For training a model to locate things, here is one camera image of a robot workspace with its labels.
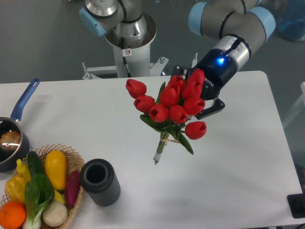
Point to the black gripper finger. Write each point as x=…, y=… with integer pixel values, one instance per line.
x=217, y=106
x=179, y=71

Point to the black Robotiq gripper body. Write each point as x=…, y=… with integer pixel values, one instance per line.
x=218, y=67

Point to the red tulip bouquet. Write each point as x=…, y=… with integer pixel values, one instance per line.
x=178, y=101

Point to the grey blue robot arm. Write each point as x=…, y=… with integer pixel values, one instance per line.
x=241, y=27

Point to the blue plastic bag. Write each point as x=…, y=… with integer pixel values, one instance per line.
x=291, y=19

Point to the black device at edge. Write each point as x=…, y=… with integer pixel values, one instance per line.
x=297, y=205

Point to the dark grey ribbed vase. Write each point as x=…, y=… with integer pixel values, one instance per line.
x=99, y=179

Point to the yellow squash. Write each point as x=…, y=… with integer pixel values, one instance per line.
x=56, y=169

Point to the purple sweet potato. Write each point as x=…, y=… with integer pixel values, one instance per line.
x=72, y=188

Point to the dark green cucumber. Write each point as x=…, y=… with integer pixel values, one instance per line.
x=34, y=163

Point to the yellow banana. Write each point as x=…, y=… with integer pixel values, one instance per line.
x=58, y=197

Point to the brown bread roll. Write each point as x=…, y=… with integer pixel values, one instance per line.
x=10, y=141

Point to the green bok choy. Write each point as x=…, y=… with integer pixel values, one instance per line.
x=38, y=193

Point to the beige round bun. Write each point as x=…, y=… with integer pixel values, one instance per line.
x=55, y=214

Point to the yellow bell pepper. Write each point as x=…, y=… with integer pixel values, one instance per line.
x=15, y=188

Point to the orange fruit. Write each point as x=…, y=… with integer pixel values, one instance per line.
x=12, y=215

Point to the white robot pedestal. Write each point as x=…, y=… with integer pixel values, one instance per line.
x=131, y=45

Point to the blue handled saucepan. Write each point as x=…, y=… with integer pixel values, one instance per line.
x=8, y=158

